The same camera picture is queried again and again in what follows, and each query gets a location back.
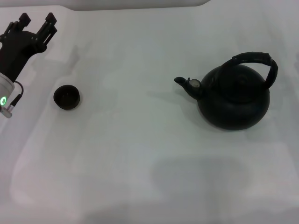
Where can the small dark teacup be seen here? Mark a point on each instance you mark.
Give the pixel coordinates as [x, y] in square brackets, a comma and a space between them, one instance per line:
[67, 97]

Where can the black round teapot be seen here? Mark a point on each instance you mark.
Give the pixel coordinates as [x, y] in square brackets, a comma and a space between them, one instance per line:
[233, 102]

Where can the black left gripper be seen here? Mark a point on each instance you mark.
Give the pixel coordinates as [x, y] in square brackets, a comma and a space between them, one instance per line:
[16, 53]

